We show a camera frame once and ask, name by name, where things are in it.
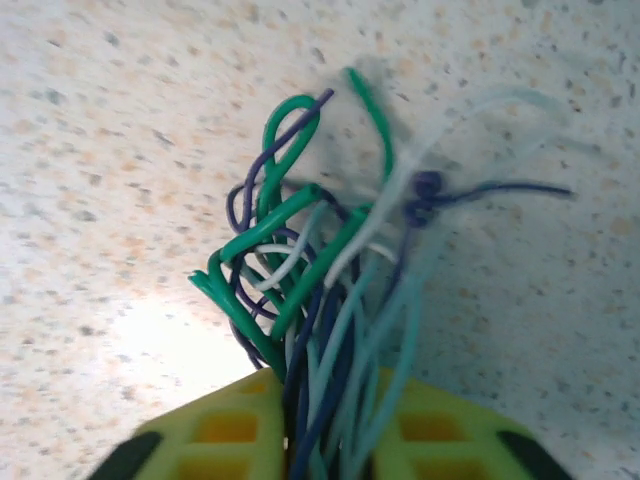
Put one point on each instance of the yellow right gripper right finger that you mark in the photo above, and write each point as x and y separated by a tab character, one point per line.
450	440

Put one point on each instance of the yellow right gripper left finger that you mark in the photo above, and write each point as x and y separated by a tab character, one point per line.
225	435

